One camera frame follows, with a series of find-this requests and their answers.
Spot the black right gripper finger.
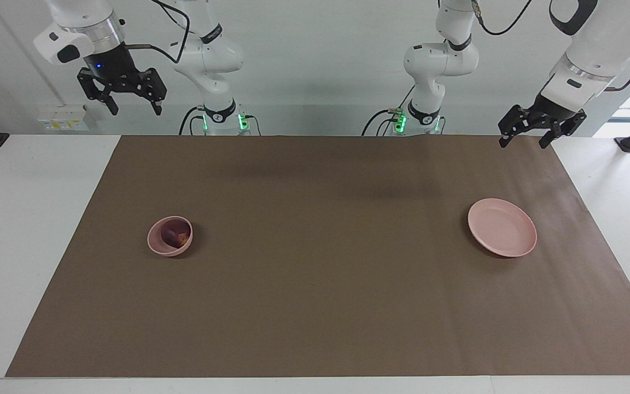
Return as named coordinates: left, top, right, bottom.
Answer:
left=77, top=68, right=119, bottom=116
left=139, top=68, right=168, bottom=116

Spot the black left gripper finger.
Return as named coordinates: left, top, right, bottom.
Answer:
left=498, top=105, right=533, bottom=149
left=539, top=109, right=588, bottom=150

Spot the dark red apple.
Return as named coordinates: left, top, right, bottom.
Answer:
left=161, top=219, right=191, bottom=248

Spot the pink plate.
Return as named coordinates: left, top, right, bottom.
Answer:
left=468, top=198, right=538, bottom=258

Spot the pink bowl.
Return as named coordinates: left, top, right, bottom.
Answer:
left=147, top=216, right=194, bottom=257

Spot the brown paper table mat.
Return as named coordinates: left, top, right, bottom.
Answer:
left=5, top=134, right=630, bottom=378

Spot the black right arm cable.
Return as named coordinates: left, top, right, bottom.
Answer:
left=125, top=0, right=191, bottom=51

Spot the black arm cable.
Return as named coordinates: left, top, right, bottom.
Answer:
left=125, top=0, right=191, bottom=51
left=471, top=0, right=630, bottom=91

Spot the white wall socket box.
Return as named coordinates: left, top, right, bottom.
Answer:
left=38, top=104, right=89, bottom=132

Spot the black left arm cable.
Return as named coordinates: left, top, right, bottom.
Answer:
left=471, top=0, right=630, bottom=91

